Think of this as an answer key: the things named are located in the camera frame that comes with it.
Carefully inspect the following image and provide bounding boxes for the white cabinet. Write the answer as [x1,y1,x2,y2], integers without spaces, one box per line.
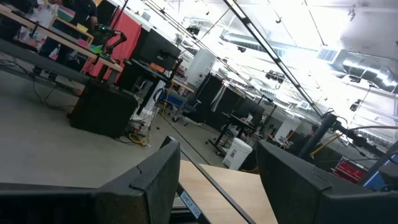
[185,48,218,90]

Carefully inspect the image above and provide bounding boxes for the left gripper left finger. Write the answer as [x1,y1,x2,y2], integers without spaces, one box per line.
[0,139,182,224]

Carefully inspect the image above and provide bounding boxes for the red storage bin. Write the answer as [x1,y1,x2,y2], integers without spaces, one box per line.
[331,157,367,185]

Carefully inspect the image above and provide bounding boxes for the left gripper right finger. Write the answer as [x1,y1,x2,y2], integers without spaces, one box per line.
[256,139,398,224]

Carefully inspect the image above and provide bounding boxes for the black cabinet box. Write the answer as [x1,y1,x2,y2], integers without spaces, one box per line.
[68,78,140,139]

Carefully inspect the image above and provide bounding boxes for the yellow coiled floor cable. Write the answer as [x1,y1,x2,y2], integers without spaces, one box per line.
[128,132,154,147]

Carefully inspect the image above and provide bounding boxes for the white trash bin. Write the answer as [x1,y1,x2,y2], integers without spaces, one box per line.
[221,137,254,171]

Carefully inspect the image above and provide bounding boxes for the white shelf label sticker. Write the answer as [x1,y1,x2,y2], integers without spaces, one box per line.
[179,190,202,219]

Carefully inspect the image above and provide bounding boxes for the wooden background table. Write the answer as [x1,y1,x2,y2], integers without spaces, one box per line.
[0,3,124,73]

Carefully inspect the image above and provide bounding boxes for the office chair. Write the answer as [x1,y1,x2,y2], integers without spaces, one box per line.
[172,93,201,127]

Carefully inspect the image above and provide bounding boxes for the wooden shelf with black legs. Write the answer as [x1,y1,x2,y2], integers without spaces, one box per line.
[160,136,279,224]

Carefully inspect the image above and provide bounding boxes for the person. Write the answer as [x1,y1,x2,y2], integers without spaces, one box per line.
[39,0,99,74]

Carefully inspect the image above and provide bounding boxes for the red curtain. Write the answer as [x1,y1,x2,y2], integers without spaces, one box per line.
[82,8,143,84]

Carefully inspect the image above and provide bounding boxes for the dark grey workbench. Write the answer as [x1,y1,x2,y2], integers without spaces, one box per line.
[0,39,91,85]

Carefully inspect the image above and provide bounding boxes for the black partition panels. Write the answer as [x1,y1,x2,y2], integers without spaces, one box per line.
[191,73,265,130]

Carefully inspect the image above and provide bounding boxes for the blue screen monitor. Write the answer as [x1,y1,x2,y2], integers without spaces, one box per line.
[362,153,398,192]

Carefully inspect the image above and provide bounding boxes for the ceiling vent grille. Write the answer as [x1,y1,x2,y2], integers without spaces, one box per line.
[316,46,340,65]

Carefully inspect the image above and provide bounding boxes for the silver air duct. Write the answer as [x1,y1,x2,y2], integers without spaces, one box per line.
[340,54,398,94]
[222,30,285,58]

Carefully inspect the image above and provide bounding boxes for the black ceiling camera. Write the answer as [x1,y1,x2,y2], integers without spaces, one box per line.
[264,70,286,85]

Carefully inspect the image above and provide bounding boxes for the black rolling desk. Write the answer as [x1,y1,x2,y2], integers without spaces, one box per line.
[206,111,257,156]

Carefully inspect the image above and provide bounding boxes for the black overhead frame bar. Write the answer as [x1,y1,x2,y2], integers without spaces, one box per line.
[222,0,325,118]

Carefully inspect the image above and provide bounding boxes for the black background monitor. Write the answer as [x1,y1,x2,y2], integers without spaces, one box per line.
[136,27,182,73]

